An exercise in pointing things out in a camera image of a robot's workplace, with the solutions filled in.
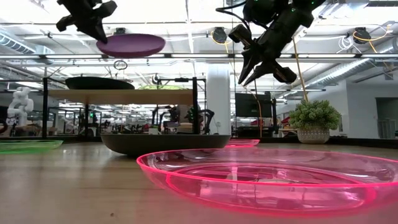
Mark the silver ventilation duct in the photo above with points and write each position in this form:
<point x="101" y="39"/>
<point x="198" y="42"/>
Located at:
<point x="351" y="70"/>

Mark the small green potted plant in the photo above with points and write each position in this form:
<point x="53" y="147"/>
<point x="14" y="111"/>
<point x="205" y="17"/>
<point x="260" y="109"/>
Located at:
<point x="314" y="116"/>

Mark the black monitor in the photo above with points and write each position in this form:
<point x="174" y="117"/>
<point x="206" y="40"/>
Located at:
<point x="253" y="105"/>

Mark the purple plate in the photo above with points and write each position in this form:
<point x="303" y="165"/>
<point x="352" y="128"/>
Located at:
<point x="133" y="46"/>

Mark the dark grey plate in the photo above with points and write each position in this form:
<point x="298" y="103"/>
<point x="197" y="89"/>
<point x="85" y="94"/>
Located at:
<point x="99" y="84"/>
<point x="164" y="144"/>

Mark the black aluminium table frame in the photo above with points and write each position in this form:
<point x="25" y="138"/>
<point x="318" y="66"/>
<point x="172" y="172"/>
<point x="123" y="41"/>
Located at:
<point x="357" y="141"/>

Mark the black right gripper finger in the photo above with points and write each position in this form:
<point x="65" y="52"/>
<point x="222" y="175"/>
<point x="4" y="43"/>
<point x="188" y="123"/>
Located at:
<point x="264" y="70"/>
<point x="250" y="60"/>

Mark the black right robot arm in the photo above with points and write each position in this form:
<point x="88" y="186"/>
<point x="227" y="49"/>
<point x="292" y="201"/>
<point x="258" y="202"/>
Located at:
<point x="264" y="11"/>

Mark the pink transparent plate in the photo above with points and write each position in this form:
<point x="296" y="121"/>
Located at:
<point x="267" y="193"/>
<point x="242" y="143"/>

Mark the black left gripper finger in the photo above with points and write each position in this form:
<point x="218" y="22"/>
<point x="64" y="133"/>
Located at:
<point x="99" y="29"/>
<point x="90" y="30"/>

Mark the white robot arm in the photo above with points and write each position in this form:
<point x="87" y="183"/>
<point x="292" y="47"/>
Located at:
<point x="20" y="105"/>

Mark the background black robot arm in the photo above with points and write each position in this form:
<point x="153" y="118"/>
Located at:
<point x="169" y="115"/>
<point x="206" y="116"/>

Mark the long ceiling light bar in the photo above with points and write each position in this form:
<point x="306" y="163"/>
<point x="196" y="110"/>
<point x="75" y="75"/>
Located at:
<point x="199" y="56"/>

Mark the dark grey door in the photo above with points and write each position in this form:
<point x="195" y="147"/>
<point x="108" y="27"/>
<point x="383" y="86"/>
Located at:
<point x="387" y="118"/>

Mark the white square pillar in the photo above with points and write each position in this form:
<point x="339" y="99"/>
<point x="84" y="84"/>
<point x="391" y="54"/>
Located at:
<point x="217" y="93"/>

